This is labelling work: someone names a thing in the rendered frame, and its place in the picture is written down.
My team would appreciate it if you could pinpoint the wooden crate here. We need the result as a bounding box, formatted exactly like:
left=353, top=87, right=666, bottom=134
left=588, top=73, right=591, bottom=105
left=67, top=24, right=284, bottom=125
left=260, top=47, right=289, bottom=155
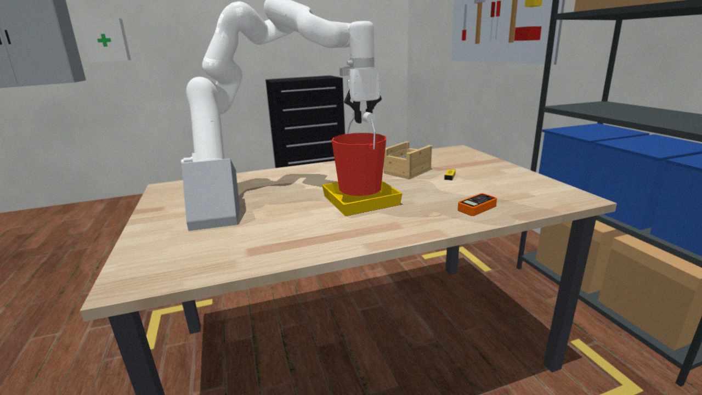
left=383, top=142, right=432, bottom=179

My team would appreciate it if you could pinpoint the yellow square tray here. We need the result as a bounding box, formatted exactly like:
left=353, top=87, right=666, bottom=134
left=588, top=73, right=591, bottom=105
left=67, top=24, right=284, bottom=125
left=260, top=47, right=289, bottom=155
left=322, top=181, right=402, bottom=216

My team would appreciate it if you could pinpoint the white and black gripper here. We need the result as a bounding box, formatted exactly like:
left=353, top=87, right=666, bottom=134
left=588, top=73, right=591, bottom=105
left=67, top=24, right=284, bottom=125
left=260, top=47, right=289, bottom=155
left=344, top=67, right=382, bottom=123

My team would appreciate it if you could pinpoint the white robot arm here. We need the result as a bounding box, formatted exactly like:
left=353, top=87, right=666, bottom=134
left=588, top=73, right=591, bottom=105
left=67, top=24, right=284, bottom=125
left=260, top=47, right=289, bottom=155
left=181, top=0, right=374, bottom=163

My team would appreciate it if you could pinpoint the orange digital multimeter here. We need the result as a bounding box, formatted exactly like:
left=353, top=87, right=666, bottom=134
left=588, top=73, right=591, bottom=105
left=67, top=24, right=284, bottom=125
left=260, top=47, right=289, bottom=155
left=458, top=193, right=497, bottom=216

